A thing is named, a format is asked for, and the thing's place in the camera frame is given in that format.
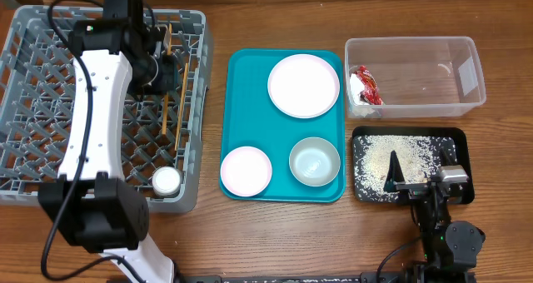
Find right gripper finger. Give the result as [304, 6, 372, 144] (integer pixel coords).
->
[439, 148, 456, 166]
[386, 151, 403, 184]

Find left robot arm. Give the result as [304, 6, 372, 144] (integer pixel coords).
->
[37, 0, 182, 282]

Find grey metal bowl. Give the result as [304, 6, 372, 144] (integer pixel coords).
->
[289, 137, 341, 187]

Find teal serving tray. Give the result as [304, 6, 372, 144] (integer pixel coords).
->
[220, 48, 346, 203]

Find wooden chopstick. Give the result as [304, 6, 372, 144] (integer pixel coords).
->
[174, 62, 189, 153]
[162, 24, 172, 136]

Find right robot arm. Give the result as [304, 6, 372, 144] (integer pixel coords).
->
[376, 150, 486, 282]

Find black rectangular tray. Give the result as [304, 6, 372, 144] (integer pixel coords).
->
[351, 126, 471, 203]

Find white rice grains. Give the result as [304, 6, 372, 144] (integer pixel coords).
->
[353, 135, 456, 202]

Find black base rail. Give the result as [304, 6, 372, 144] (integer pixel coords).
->
[178, 271, 478, 283]

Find white napkin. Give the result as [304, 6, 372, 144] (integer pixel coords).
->
[349, 73, 375, 117]

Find clear plastic bin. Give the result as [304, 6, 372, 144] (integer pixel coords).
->
[344, 37, 486, 119]

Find red snack wrapper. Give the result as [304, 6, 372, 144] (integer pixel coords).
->
[355, 65, 384, 105]

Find white paper cup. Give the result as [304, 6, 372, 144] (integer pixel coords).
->
[152, 166, 184, 197]

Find grey plastic dish rack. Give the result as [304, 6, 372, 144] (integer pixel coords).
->
[1, 6, 213, 213]

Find large white round plate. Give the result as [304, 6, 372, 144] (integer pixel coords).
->
[267, 54, 341, 119]

